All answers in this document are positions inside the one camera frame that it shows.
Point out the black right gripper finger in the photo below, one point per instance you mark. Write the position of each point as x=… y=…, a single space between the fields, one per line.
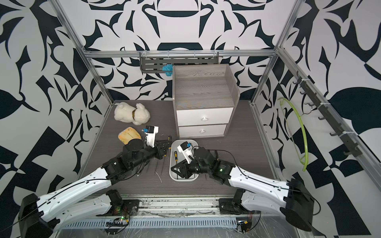
x=180 y=176
x=179 y=168

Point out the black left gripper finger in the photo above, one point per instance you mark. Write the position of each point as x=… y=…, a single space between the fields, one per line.
x=166 y=151
x=162 y=143

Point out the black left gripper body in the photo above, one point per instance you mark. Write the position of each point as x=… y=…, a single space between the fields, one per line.
x=156 y=152

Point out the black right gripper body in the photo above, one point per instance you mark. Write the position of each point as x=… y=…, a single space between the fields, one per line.
x=194 y=166

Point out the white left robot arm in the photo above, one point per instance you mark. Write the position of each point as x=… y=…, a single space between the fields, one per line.
x=41 y=216

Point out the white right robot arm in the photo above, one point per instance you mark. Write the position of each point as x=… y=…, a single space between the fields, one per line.
x=290 y=198

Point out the white storage tray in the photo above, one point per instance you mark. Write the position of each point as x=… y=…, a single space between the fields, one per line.
x=181 y=158

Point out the yellow tissue pack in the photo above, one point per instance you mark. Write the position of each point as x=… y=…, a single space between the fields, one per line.
x=128 y=134

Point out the white plush dog toy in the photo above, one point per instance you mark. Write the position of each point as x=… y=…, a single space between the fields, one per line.
x=128 y=114

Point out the grey wooden drawer cabinet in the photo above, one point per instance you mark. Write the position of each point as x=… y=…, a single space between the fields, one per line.
x=205 y=97

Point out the right controller board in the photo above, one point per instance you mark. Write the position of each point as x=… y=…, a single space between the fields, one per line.
x=244 y=226

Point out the controller board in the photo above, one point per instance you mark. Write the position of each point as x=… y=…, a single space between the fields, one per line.
x=118 y=222
x=244 y=226

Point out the teal cloth ball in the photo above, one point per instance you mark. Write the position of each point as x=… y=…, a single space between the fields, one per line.
x=168 y=69

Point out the left controller board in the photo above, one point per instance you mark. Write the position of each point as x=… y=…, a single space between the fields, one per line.
x=118 y=222

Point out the green hoop hanger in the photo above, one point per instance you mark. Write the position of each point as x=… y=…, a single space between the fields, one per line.
x=299 y=137

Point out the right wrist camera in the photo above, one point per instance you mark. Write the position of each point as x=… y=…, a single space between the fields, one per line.
x=186 y=150

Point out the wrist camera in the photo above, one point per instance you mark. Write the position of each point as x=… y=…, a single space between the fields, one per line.
x=186 y=150
x=150 y=133

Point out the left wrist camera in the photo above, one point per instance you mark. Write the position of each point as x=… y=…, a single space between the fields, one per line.
x=150 y=133

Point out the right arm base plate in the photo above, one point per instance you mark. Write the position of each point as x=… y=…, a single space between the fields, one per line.
x=227 y=206

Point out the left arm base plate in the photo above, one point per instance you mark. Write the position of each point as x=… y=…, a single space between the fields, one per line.
x=123 y=208

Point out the grey wall shelf rack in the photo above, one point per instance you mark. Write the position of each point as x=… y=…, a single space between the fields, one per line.
x=154 y=64

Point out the grey hook rail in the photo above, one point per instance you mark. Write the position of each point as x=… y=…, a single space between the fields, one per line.
x=327 y=114

